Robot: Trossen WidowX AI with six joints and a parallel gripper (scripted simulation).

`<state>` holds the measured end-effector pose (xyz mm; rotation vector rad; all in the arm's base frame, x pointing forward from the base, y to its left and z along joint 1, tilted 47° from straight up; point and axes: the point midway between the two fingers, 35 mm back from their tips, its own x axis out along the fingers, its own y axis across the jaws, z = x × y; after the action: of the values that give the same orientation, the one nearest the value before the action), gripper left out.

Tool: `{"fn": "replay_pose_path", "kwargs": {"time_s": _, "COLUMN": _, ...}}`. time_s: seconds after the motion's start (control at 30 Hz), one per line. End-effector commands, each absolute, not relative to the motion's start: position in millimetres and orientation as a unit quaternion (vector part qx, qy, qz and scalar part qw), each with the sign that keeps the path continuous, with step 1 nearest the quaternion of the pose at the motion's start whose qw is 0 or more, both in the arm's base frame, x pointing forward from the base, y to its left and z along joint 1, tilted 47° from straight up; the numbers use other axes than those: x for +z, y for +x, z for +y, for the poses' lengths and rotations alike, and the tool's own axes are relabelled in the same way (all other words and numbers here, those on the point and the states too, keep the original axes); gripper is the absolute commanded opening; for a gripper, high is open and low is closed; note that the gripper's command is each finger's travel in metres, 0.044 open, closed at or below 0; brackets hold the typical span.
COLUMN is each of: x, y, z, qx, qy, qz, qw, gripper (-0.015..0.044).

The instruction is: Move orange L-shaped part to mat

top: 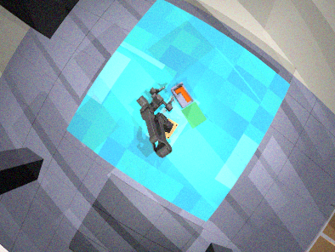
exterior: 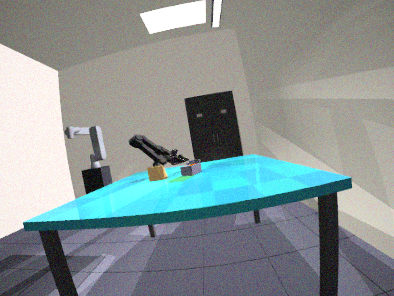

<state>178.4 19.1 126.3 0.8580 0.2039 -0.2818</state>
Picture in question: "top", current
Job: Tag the orange l-shaped part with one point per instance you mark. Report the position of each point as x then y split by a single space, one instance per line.
183 92

